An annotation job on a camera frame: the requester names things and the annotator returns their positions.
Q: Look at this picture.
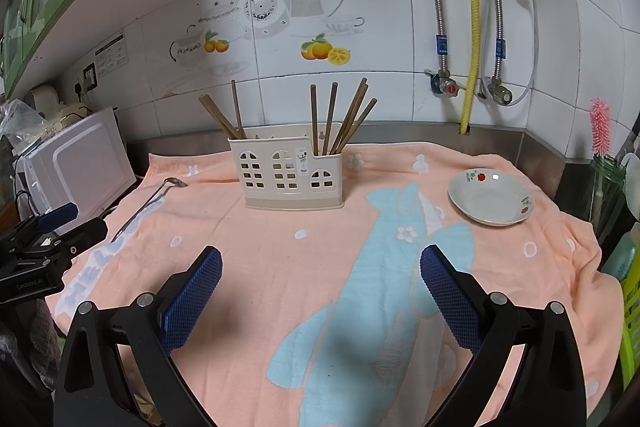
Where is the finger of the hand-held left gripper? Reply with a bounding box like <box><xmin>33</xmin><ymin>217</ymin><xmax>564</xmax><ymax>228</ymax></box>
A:
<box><xmin>52</xmin><ymin>217</ymin><xmax>109</xmax><ymax>258</ymax></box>
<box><xmin>30</xmin><ymin>202</ymin><xmax>79</xmax><ymax>233</ymax></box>

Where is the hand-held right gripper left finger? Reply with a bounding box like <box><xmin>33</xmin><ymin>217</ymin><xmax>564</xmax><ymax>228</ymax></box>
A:
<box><xmin>54</xmin><ymin>245</ymin><xmax>223</xmax><ymax>427</ymax></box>

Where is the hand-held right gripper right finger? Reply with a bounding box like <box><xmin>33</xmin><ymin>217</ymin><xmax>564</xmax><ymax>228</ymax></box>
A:
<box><xmin>420</xmin><ymin>244</ymin><xmax>587</xmax><ymax>427</ymax></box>

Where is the beige plastic utensil holder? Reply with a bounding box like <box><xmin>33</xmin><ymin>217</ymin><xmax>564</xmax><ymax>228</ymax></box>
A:
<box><xmin>228</xmin><ymin>135</ymin><xmax>346</xmax><ymax>211</ymax></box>

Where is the group of wooden chopsticks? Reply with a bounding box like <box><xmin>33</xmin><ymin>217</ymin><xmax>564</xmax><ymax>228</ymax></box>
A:
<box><xmin>198</xmin><ymin>78</ymin><xmax>378</xmax><ymax>156</ymax></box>

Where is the person's left forearm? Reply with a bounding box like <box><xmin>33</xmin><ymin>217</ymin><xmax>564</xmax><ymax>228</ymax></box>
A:
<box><xmin>0</xmin><ymin>297</ymin><xmax>61</xmax><ymax>408</ymax></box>

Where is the white microwave oven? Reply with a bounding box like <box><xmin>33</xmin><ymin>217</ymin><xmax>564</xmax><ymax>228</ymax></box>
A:
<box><xmin>17</xmin><ymin>107</ymin><xmax>138</xmax><ymax>235</ymax></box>

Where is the peach printed towel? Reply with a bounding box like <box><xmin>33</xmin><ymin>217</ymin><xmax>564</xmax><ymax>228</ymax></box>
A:
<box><xmin>45</xmin><ymin>139</ymin><xmax>621</xmax><ymax>427</ymax></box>

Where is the clear plastic bag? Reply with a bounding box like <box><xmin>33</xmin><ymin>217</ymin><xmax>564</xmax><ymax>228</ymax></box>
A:
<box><xmin>0</xmin><ymin>99</ymin><xmax>46</xmax><ymax>142</ymax></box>

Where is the long metal spoon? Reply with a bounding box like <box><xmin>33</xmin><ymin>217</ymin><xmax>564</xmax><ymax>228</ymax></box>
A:
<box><xmin>111</xmin><ymin>177</ymin><xmax>188</xmax><ymax>244</ymax></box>

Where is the white floral dish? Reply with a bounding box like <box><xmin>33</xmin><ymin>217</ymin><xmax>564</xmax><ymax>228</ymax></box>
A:
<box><xmin>448</xmin><ymin>168</ymin><xmax>536</xmax><ymax>228</ymax></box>

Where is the cream white appliance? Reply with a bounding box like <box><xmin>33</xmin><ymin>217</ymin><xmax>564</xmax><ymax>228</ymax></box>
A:
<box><xmin>29</xmin><ymin>84</ymin><xmax>65</xmax><ymax>108</ymax></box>

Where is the pale green plastic bottle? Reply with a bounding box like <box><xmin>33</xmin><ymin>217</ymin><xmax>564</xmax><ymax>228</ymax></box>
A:
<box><xmin>602</xmin><ymin>232</ymin><xmax>640</xmax><ymax>280</ymax></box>

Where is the green plastic basket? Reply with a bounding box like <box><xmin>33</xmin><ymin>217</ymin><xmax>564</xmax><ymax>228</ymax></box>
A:
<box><xmin>617</xmin><ymin>252</ymin><xmax>640</xmax><ymax>388</ymax></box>

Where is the green glass jar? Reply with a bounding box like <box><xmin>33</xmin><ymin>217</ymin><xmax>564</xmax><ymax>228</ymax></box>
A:
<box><xmin>587</xmin><ymin>157</ymin><xmax>628</xmax><ymax>233</ymax></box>

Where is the metal water valve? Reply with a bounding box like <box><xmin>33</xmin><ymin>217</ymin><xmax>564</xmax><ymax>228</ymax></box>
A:
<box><xmin>475</xmin><ymin>77</ymin><xmax>513</xmax><ymax>106</ymax></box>

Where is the white plastic spatula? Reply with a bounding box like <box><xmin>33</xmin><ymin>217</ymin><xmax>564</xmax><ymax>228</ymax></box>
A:
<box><xmin>625</xmin><ymin>152</ymin><xmax>640</xmax><ymax>202</ymax></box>

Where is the pink bottle brush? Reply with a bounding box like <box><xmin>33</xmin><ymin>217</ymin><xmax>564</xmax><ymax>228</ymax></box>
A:
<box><xmin>589</xmin><ymin>97</ymin><xmax>613</xmax><ymax>158</ymax></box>

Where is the white wall label sticker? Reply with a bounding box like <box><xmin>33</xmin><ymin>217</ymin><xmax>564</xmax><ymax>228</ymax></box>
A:
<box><xmin>94</xmin><ymin>34</ymin><xmax>127</xmax><ymax>78</ymax></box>

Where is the green wall cabinet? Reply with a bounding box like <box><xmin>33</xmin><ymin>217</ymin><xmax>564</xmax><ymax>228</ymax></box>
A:
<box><xmin>0</xmin><ymin>0</ymin><xmax>111</xmax><ymax>98</ymax></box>

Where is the metal valve red handle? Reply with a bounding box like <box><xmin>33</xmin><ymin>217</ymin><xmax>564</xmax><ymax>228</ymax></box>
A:
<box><xmin>424</xmin><ymin>68</ymin><xmax>461</xmax><ymax>98</ymax></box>

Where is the black handle kitchen knife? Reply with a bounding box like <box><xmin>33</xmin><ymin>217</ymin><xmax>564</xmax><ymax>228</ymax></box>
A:
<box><xmin>614</xmin><ymin>114</ymin><xmax>640</xmax><ymax>165</ymax></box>

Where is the thin white hose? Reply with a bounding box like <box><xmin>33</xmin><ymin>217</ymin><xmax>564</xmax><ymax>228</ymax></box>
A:
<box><xmin>510</xmin><ymin>0</ymin><xmax>540</xmax><ymax>104</ymax></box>

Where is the teapot and orange wall decal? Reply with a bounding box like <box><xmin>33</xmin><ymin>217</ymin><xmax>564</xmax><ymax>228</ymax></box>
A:
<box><xmin>170</xmin><ymin>0</ymin><xmax>367</xmax><ymax>75</ymax></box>

